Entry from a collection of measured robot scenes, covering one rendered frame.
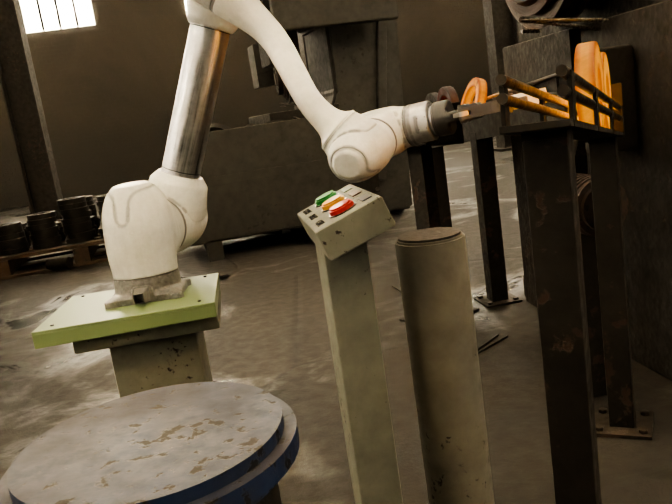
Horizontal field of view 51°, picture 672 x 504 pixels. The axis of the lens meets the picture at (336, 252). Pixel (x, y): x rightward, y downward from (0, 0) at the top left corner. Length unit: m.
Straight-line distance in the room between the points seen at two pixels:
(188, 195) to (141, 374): 0.46
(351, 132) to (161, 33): 10.56
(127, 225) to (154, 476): 1.01
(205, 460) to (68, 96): 11.38
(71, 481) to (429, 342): 0.65
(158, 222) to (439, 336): 0.77
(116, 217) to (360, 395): 0.78
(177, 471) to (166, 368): 0.99
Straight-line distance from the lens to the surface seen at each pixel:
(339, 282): 1.09
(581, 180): 1.59
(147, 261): 1.67
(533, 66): 2.26
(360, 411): 1.16
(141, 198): 1.68
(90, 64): 11.98
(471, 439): 1.28
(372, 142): 1.41
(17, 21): 8.47
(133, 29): 11.95
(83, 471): 0.78
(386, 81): 4.81
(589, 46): 1.30
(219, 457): 0.73
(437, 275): 1.16
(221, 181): 4.11
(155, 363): 1.70
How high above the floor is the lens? 0.74
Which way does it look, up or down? 11 degrees down
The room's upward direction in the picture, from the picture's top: 8 degrees counter-clockwise
